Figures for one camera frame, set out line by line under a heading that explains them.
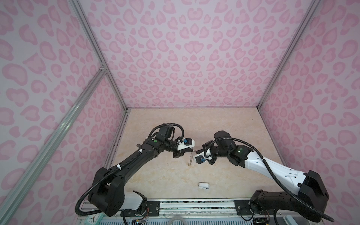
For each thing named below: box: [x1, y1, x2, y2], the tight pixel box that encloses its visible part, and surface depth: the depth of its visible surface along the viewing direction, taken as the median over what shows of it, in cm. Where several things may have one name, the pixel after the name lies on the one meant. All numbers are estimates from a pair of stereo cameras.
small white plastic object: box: [197, 182, 210, 190], surface depth 81 cm
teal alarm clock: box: [84, 212, 105, 225], surface depth 70 cm
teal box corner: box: [282, 214, 299, 225], surface depth 68 cm
